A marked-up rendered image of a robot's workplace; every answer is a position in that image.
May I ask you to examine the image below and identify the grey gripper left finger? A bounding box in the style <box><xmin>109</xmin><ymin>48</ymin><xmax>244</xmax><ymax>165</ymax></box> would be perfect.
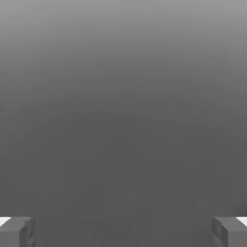
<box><xmin>0</xmin><ymin>216</ymin><xmax>37</xmax><ymax>247</ymax></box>

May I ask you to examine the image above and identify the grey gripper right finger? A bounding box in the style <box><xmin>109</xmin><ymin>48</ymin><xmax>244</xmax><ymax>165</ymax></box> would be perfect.
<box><xmin>211</xmin><ymin>216</ymin><xmax>247</xmax><ymax>247</ymax></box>

